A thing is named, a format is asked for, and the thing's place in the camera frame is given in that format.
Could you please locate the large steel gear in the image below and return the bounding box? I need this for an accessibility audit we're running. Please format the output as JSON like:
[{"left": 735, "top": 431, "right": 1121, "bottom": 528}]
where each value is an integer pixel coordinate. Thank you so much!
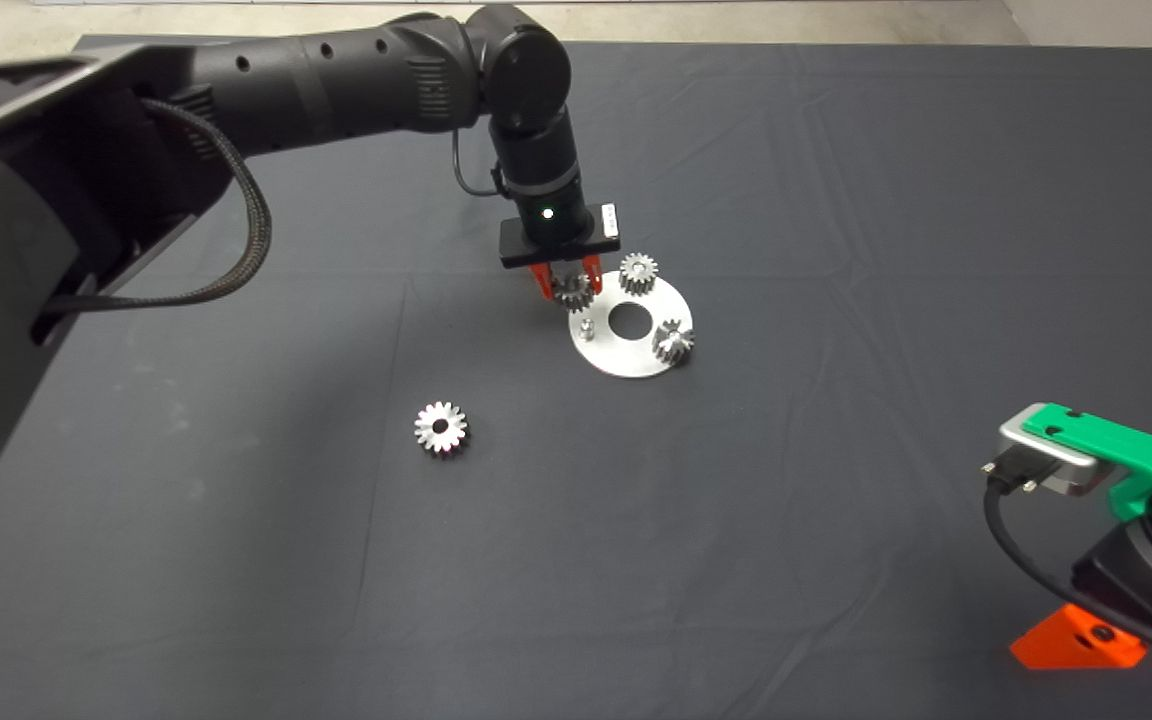
[{"left": 413, "top": 401, "right": 470, "bottom": 459}]

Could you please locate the dark grey table cloth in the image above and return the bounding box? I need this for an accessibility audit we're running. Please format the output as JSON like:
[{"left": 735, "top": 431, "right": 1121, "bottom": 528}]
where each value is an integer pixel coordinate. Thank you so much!
[{"left": 0, "top": 35, "right": 1152, "bottom": 720}]

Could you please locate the round metal plate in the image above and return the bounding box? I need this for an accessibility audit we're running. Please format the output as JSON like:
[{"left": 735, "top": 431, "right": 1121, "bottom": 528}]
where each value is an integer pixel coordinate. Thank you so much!
[{"left": 569, "top": 270, "right": 694, "bottom": 379}]

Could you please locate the silver right camera box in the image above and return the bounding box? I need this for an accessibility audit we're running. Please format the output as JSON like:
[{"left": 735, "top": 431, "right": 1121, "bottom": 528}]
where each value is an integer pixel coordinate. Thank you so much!
[{"left": 998, "top": 415, "right": 1102, "bottom": 496}]

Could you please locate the thin black left camera cable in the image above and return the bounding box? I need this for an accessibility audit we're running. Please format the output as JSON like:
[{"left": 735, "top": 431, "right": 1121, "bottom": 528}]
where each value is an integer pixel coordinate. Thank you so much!
[{"left": 451, "top": 130, "right": 507, "bottom": 199}]

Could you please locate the black right camera cable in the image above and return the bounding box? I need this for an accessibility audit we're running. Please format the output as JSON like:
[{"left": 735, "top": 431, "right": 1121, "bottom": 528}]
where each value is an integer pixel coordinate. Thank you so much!
[{"left": 981, "top": 460, "right": 1152, "bottom": 667}]

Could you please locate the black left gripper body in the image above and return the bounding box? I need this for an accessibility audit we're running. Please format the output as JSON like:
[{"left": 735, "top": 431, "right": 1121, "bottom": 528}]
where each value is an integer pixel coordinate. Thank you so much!
[{"left": 499, "top": 200, "right": 623, "bottom": 269}]

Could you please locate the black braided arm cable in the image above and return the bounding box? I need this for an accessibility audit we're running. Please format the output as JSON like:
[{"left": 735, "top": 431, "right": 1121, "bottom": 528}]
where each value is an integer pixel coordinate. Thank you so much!
[{"left": 36, "top": 98, "right": 274, "bottom": 313}]

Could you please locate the green right camera mount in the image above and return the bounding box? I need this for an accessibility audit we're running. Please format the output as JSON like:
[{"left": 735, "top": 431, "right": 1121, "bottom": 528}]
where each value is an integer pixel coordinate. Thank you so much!
[{"left": 1021, "top": 403, "right": 1152, "bottom": 521}]

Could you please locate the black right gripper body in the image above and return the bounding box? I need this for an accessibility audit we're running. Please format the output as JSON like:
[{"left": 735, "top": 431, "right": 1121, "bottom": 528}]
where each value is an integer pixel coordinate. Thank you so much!
[{"left": 1071, "top": 525, "right": 1152, "bottom": 667}]

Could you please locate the small steel gear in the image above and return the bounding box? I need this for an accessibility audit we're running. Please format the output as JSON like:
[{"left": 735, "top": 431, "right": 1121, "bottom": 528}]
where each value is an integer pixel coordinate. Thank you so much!
[
  {"left": 619, "top": 253, "right": 660, "bottom": 297},
  {"left": 551, "top": 272, "right": 595, "bottom": 313},
  {"left": 652, "top": 318, "right": 695, "bottom": 366}
]

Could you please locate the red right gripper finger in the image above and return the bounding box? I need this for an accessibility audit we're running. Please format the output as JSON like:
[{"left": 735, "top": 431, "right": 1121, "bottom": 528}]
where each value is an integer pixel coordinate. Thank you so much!
[{"left": 1009, "top": 603, "right": 1148, "bottom": 671}]

